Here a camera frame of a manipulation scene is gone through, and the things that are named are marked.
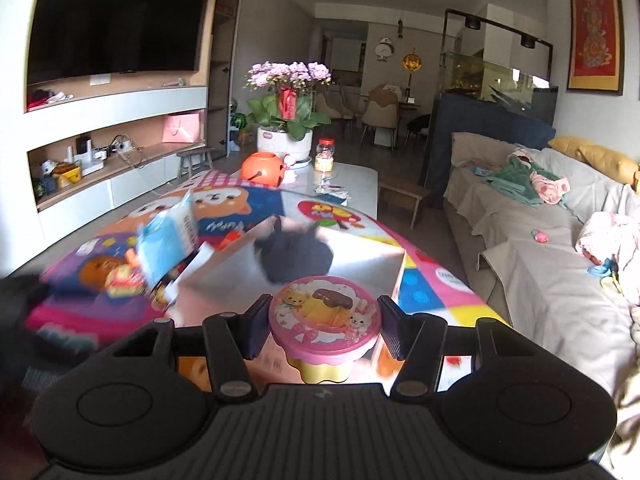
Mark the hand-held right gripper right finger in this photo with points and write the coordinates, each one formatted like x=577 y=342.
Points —
x=392 y=330

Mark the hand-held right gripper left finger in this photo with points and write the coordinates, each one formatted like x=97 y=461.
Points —
x=258 y=327

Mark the pink round cartoon tin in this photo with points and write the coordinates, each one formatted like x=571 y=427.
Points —
x=325 y=310

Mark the pink cardboard box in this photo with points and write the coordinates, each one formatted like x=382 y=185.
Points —
x=360 y=260

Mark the black plush toy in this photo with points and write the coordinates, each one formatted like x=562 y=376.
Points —
x=295 y=255

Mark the blue plastic packet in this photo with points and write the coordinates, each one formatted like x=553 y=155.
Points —
x=165 y=240

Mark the colourful printed blanket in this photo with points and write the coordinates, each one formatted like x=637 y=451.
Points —
x=430 y=285

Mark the low wooden stool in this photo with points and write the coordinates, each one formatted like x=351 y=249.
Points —
x=402 y=190

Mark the yellow shelf item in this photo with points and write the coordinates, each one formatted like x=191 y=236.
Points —
x=67 y=175

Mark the grey coffee table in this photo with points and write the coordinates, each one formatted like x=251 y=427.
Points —
x=360 y=185

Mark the loose cards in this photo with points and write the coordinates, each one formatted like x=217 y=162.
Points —
x=332 y=191

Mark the grey covered sofa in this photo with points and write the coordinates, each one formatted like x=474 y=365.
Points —
x=540 y=280

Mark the orange pumpkin bucket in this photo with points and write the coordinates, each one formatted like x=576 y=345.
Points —
x=262 y=167

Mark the small pink toy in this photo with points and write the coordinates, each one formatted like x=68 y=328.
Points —
x=538 y=235

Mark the candy jar with red lid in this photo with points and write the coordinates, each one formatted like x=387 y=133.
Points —
x=324 y=157

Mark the small wooden stool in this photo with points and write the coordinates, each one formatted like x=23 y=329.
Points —
x=195 y=155

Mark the green cloth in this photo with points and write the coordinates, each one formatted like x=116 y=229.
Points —
x=510 y=180

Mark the watermelon ball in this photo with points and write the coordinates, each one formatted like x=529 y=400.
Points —
x=239 y=121

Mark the pink garment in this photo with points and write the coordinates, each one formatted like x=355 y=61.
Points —
x=547 y=187

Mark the red cloth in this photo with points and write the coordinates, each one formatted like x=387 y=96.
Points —
x=42 y=100

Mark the pink gift bag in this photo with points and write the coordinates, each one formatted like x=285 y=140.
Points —
x=181 y=128

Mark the blue toy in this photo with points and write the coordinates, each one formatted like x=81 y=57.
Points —
x=602 y=270

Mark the pink orchid in white pot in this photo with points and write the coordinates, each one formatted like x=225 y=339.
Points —
x=285 y=110

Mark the beige dining chair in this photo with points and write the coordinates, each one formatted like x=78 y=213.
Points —
x=380 y=110

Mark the dark blue cabinet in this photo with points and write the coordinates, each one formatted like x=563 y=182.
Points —
x=475 y=120

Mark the pink and white clothing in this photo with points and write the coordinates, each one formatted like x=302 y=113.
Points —
x=610 y=245

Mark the yellow cushion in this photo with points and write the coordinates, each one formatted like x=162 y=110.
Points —
x=595 y=157

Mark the glass fish tank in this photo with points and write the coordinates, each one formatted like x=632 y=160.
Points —
x=480 y=72

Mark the yellow plush toy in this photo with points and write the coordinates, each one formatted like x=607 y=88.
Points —
x=637 y=177

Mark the black television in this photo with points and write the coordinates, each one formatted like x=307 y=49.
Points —
x=120 y=15

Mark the white television wall cabinet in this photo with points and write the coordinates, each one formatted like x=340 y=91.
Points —
x=150 y=105

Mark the round yellow wall ornament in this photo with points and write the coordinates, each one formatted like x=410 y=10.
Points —
x=412 y=63

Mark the framed red wall picture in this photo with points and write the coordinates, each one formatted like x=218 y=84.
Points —
x=595 y=25

